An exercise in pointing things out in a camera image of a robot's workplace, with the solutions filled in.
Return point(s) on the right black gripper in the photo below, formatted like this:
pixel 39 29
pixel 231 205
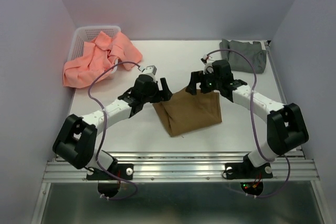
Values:
pixel 197 77

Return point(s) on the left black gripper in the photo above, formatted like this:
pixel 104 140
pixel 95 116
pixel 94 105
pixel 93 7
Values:
pixel 161 96

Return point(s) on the tan brown skirt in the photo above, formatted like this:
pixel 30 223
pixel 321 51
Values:
pixel 185 113

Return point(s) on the grey pleated skirt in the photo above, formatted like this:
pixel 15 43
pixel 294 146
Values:
pixel 254 52

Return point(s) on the pink skirt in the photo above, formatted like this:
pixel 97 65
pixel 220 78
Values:
pixel 98 55

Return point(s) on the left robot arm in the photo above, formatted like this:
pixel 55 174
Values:
pixel 76 140

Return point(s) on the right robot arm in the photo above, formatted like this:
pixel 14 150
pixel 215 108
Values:
pixel 286 128

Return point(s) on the white perforated plastic basket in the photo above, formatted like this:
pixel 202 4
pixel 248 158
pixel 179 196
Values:
pixel 87 34

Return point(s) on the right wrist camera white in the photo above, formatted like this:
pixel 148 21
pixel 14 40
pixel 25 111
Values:
pixel 208 64

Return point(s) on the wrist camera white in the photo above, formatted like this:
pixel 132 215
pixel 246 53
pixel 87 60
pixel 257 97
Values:
pixel 208 64
pixel 149 70

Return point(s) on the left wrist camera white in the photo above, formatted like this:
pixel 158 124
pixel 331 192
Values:
pixel 149 70

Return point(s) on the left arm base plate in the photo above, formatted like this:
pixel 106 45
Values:
pixel 123 170

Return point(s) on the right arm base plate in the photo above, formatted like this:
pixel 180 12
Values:
pixel 245 171

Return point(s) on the aluminium mounting rail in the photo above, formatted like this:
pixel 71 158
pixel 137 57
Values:
pixel 179 167

